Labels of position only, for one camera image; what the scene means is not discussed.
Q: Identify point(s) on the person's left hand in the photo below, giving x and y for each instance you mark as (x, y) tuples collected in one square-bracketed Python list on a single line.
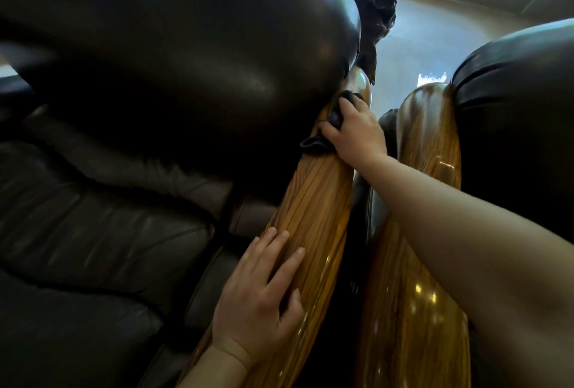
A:
[(249, 311)]

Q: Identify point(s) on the person's right hand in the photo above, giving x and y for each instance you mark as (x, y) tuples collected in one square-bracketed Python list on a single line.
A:
[(361, 136)]

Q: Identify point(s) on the person's right thumb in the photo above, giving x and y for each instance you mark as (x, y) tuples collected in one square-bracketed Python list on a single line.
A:
[(331, 133)]

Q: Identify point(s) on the person's left thumb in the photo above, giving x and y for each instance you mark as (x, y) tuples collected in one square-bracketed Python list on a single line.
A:
[(292, 307)]

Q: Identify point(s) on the person's left middle finger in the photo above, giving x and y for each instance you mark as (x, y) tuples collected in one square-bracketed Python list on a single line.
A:
[(272, 251)]

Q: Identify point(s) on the dark cleaning cloth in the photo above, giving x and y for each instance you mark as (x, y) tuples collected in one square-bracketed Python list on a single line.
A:
[(334, 122)]

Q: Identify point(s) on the person's right forearm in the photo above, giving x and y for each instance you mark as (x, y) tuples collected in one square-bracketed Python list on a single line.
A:
[(457, 244)]

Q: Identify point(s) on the person's left forearm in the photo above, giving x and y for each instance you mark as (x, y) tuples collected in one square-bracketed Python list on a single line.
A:
[(210, 369)]

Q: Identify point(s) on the glossy striped wooden sofa armrest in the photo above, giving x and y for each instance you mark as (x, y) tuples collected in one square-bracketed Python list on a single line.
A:
[(309, 212)]

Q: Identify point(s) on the glossy striped wooden armchair armrest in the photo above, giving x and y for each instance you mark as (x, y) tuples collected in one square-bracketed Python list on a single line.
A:
[(412, 311)]

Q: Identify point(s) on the dark brown leather armchair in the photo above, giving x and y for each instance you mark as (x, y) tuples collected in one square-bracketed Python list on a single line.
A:
[(515, 132)]

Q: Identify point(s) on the dark brown leather sofa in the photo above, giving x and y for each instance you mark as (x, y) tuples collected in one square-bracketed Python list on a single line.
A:
[(134, 87)]

